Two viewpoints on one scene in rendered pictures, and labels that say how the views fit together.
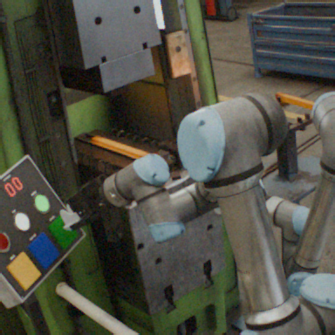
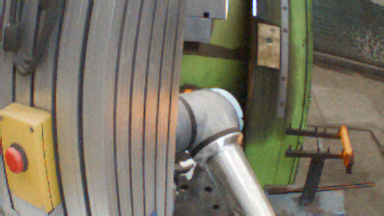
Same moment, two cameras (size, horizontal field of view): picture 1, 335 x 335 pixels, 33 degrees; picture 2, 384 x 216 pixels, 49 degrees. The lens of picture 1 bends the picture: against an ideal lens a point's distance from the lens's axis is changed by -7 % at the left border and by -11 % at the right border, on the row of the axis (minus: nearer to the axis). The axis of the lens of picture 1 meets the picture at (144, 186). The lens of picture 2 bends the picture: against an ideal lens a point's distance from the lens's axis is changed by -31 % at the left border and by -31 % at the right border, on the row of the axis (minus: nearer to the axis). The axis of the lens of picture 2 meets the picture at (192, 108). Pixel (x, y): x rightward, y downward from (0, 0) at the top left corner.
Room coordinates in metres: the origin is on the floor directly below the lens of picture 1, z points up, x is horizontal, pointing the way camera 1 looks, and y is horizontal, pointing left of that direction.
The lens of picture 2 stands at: (0.30, -1.21, 1.67)
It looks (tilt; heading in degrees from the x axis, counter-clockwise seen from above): 18 degrees down; 37
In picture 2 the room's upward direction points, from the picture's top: 5 degrees clockwise
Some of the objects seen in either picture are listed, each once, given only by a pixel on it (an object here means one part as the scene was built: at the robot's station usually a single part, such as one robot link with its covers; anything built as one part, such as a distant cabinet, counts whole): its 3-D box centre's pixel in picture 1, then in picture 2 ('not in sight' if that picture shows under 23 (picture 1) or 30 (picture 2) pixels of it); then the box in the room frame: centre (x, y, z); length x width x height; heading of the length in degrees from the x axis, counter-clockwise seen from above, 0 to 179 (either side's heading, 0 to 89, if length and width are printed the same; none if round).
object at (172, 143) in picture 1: (176, 152); not in sight; (1.92, -0.13, 0.95); 0.12 x 0.08 x 0.06; 35
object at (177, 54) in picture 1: (177, 54); (268, 45); (2.06, -0.20, 1.27); 0.09 x 0.02 x 0.17; 125
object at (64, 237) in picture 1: (62, 231); not in sight; (1.40, 0.24, 1.01); 0.07 x 0.05 x 0.07; 150
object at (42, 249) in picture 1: (43, 250); not in sight; (1.32, 0.29, 1.01); 0.07 x 0.05 x 0.07; 150
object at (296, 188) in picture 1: (288, 176); (306, 201); (1.95, -0.55, 0.75); 0.40 x 0.30 x 0.02; 120
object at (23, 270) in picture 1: (23, 271); not in sight; (1.23, 0.34, 1.01); 0.07 x 0.05 x 0.07; 150
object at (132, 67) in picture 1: (90, 64); (186, 19); (1.94, 0.10, 1.32); 0.42 x 0.20 x 0.10; 35
